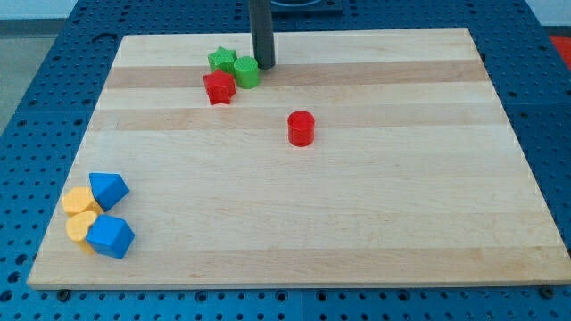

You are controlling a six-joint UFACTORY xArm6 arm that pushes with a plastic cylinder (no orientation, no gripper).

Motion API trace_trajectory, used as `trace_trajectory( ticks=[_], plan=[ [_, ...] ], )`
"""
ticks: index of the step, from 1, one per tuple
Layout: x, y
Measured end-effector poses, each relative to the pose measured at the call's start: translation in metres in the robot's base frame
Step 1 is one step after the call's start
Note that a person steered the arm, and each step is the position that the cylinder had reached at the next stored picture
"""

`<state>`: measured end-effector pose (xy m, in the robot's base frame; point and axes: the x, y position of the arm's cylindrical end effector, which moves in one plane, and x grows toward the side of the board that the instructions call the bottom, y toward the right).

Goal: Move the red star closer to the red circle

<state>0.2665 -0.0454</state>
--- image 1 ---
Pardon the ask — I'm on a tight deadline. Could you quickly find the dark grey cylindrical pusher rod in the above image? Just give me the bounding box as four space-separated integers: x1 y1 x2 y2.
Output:
248 0 275 70

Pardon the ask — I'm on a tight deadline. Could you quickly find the green star block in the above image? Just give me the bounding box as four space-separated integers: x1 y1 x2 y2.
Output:
207 46 237 74

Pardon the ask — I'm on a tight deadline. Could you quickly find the red star block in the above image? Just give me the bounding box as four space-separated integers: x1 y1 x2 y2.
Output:
203 70 236 105

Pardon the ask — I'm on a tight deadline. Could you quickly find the green cylinder block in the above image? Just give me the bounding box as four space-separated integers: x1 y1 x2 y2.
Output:
234 56 260 89

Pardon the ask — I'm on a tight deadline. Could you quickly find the red cylinder block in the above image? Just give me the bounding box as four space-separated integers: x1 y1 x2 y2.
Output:
287 111 315 147

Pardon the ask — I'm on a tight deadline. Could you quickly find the light wooden board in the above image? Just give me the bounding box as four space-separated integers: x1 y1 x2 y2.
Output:
28 28 570 290

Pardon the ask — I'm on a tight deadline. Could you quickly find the blue triangular block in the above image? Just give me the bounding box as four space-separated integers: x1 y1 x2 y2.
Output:
88 172 129 211

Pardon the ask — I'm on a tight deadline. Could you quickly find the yellow hexagon block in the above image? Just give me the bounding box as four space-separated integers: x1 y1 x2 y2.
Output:
62 186 103 217

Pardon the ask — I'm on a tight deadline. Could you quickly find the blue cube block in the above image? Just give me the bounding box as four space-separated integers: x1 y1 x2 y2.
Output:
86 214 135 259

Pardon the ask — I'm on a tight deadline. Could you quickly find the yellow heart block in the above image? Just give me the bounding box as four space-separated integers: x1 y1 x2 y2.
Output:
65 211 99 255

